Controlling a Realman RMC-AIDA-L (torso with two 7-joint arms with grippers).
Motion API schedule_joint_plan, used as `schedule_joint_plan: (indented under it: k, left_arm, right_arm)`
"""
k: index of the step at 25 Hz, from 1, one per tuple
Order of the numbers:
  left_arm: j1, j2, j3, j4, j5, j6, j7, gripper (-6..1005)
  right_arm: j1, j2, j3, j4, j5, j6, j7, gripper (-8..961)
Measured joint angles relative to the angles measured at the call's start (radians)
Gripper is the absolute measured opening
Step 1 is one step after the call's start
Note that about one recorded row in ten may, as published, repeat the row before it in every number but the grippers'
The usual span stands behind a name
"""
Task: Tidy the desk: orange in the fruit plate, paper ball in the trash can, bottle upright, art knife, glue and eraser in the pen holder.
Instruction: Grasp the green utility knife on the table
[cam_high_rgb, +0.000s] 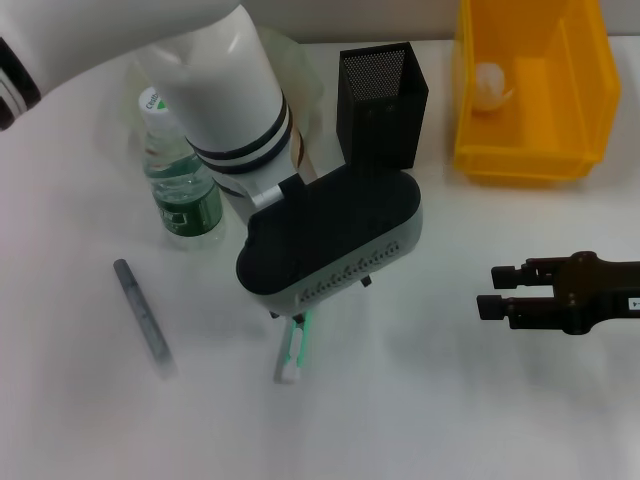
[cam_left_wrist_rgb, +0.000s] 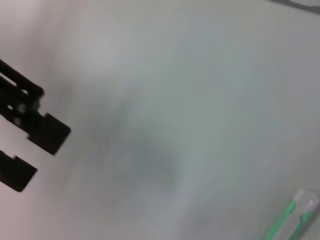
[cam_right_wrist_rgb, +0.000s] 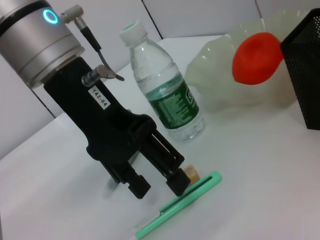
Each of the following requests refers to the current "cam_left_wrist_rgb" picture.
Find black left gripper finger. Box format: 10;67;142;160
0;58;72;156
0;150;38;193

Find green utility knife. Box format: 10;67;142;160
262;188;320;240

